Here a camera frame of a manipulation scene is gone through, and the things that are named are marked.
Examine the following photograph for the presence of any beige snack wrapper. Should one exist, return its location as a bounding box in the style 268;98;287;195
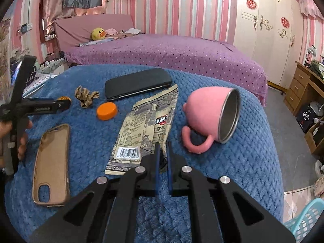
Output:
105;84;178;175

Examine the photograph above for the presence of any person's left hand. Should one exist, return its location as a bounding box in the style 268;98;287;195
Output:
1;122;28;168

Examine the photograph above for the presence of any orange peel piece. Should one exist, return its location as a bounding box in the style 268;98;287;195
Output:
57;96;71;102

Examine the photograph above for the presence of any brown phone case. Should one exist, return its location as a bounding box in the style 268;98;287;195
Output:
32;124;70;207

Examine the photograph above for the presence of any small crumpled brown wrapper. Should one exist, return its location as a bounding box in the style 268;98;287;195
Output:
75;86;100;109

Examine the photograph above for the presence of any light blue plastic basket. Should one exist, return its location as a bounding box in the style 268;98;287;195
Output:
284;198;324;242

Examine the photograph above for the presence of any orange bottle cap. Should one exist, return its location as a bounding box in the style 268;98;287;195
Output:
97;102;117;121

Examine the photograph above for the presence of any pink headboard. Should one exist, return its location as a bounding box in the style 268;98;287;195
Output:
54;14;134;52

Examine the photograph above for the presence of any black phone case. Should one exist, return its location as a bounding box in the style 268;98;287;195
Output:
105;68;172;101

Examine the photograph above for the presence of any pink metal mug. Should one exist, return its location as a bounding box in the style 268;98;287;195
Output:
181;86;241;154

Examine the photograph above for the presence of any yellow duck plush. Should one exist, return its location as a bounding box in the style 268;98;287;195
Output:
91;28;106;41

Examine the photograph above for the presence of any white fan base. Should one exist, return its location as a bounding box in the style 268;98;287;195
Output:
314;160;324;178

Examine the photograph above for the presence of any black box under desk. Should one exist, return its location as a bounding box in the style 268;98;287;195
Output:
296;105;317;133

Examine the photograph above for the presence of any purple dotted bed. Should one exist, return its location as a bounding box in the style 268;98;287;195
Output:
64;34;268;107

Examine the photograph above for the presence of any wooden desk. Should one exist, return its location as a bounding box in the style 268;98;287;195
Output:
284;63;323;156

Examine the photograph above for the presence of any desk lamp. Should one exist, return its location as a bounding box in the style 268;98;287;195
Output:
305;45;317;63

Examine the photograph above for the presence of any white wardrobe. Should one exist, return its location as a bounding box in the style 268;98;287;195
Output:
234;0;303;89

